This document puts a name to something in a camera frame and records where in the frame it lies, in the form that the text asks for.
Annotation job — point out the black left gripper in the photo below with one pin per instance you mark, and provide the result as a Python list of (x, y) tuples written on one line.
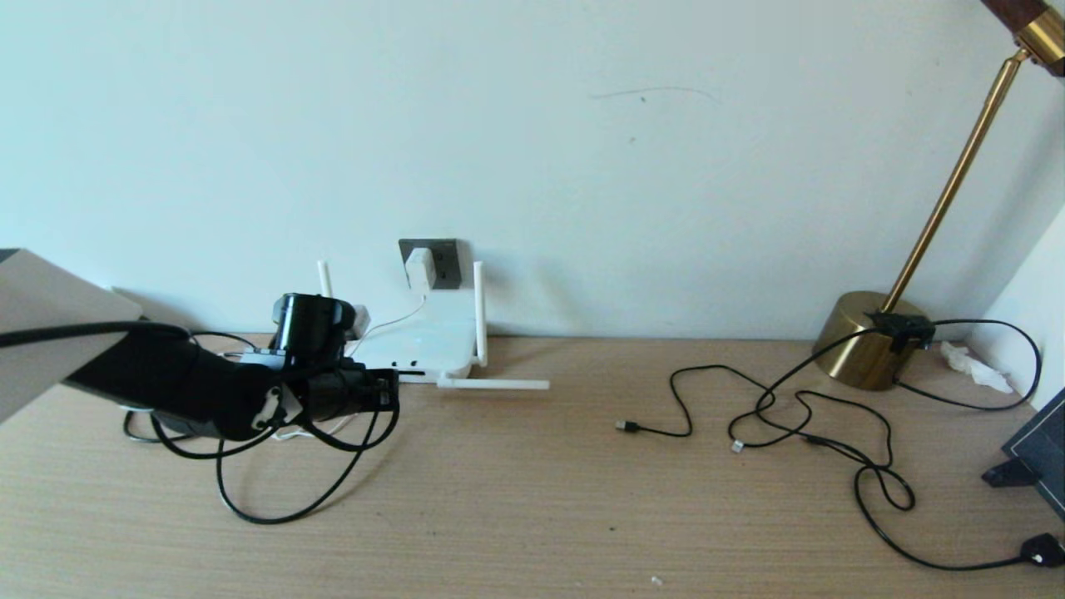
[(341, 395)]

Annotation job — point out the white power adapter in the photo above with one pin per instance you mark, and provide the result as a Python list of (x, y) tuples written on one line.
[(420, 268)]

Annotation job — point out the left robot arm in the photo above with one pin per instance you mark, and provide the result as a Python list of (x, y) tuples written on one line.
[(166, 383)]

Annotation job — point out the white wifi router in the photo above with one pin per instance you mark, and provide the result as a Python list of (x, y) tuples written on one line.
[(433, 341)]

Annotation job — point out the brass desk lamp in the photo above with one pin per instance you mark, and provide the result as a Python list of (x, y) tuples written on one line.
[(857, 341)]

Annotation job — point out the crumpled white tissue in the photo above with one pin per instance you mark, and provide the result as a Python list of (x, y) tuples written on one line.
[(969, 363)]

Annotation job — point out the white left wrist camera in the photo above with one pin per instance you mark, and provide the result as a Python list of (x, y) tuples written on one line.
[(356, 318)]

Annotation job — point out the grey wall socket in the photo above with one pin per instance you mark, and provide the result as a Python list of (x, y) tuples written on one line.
[(449, 266)]

